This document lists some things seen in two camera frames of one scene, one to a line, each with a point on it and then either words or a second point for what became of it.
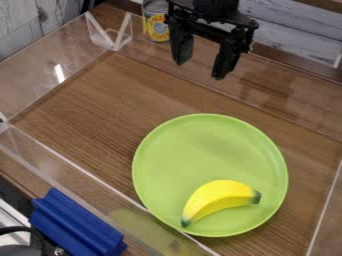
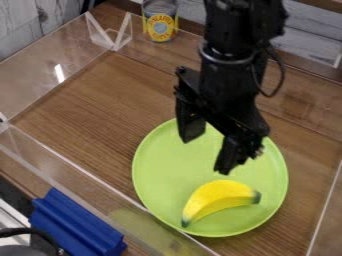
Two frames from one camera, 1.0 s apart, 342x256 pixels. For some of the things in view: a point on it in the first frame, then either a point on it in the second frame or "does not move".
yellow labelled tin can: [155, 22] does not move
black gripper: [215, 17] -> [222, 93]
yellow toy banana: [218, 196] does not move
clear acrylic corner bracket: [111, 38] does not move
